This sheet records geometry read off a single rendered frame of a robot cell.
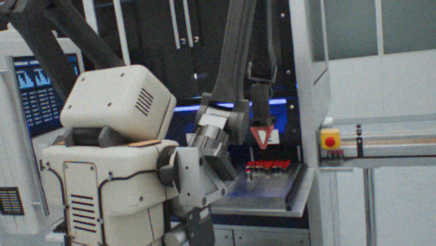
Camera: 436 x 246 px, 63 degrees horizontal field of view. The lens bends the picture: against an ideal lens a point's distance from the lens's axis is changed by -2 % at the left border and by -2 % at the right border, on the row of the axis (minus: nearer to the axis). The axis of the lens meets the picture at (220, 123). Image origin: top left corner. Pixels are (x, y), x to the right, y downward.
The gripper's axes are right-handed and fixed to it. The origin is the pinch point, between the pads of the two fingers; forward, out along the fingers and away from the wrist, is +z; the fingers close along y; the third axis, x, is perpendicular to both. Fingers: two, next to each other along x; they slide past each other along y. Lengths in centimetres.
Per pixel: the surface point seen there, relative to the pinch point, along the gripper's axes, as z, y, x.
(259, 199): 17.6, 1.0, 2.7
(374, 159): 13, 49, -35
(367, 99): -8, 500, -45
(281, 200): 17.7, 0.9, -4.5
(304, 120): -5.7, 35.2, -8.5
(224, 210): 21.1, -0.9, 14.5
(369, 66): -59, 492, -51
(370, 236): 50, 58, -32
